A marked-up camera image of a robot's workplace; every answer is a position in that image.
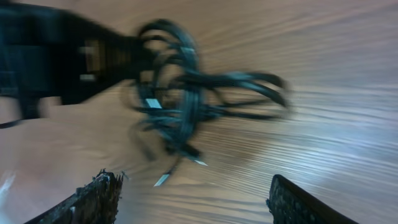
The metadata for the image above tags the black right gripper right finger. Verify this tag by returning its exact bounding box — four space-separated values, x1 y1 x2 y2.
266 174 358 224

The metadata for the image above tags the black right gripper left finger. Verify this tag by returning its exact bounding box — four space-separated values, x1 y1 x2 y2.
25 169 124 224

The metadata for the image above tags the black USB cable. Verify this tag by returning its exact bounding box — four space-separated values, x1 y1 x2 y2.
124 18 292 187

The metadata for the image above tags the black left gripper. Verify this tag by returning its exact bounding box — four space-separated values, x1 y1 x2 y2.
1 2 149 120

